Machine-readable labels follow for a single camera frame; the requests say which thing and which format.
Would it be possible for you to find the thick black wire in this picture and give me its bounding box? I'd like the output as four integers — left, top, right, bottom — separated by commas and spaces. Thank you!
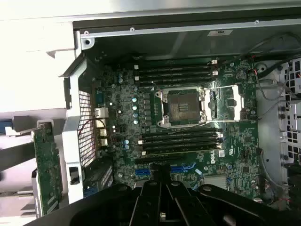
255, 54, 301, 74

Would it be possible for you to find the blue expansion slot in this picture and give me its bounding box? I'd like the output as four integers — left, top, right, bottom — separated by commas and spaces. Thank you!
135, 163, 198, 177

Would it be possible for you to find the long black expansion slot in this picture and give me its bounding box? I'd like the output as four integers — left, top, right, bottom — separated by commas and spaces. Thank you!
135, 153, 186, 165

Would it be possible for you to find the silver rear port stack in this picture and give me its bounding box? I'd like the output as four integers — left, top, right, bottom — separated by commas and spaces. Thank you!
94, 107, 111, 148

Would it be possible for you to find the CPU socket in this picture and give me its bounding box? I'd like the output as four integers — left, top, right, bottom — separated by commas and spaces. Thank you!
154, 87, 206, 129

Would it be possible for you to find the blue disk carrier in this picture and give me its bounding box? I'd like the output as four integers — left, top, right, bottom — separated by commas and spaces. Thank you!
0, 119, 13, 136

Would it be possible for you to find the silver chipset heat sink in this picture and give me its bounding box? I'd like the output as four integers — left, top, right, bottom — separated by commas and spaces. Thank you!
204, 175, 228, 189

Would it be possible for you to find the red and black wire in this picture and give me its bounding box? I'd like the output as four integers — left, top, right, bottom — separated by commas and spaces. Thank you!
78, 118, 108, 137

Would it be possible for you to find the green Dell motherboard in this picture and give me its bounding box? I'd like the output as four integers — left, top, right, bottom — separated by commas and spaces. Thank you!
90, 56, 261, 203

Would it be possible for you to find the open black PC case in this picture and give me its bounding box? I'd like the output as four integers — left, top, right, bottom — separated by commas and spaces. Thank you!
58, 15, 301, 208

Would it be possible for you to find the silver drive cage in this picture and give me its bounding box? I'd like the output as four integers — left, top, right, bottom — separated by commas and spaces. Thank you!
278, 56, 301, 165

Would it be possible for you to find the blue rear port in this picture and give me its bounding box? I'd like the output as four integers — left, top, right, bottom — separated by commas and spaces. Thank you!
95, 90, 106, 107

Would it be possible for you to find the black RAM slot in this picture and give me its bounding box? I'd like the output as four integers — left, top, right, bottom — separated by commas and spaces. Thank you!
134, 72, 219, 82
141, 143, 223, 156
141, 133, 223, 143
141, 138, 223, 148
134, 67, 219, 75
141, 128, 223, 137
135, 77, 212, 87
134, 60, 219, 70

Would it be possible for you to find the grey wire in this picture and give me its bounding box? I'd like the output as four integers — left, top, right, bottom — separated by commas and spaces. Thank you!
255, 79, 291, 118

